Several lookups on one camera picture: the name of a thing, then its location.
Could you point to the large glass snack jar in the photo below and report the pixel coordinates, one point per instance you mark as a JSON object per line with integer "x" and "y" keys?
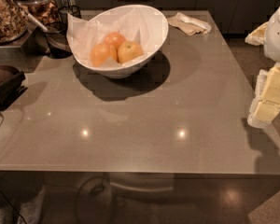
{"x": 13, "y": 22}

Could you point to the orange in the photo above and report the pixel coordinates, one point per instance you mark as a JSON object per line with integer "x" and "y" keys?
{"x": 115, "y": 39}
{"x": 128, "y": 51}
{"x": 100, "y": 53}

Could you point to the metal shelf block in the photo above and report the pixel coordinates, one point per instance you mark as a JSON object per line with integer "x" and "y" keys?
{"x": 27, "y": 51}

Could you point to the white ceramic bowl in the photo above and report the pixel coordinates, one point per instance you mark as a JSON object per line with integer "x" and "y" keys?
{"x": 115, "y": 69}

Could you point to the crumpled paper napkin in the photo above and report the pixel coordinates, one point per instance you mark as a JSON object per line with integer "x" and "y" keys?
{"x": 189, "y": 25}

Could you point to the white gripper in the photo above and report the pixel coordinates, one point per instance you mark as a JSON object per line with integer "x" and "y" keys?
{"x": 278, "y": 34}

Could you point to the white spoon handle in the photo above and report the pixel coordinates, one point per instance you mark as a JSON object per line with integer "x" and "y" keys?
{"x": 31, "y": 17}

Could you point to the white paper bowl liner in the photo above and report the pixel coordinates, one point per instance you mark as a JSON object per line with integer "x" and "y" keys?
{"x": 84, "y": 34}

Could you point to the dark tray device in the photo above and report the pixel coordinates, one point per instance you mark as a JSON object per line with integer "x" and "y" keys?
{"x": 11, "y": 86}

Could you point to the small glass snack jar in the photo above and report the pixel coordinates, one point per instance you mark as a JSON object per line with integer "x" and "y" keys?
{"x": 46, "y": 11}

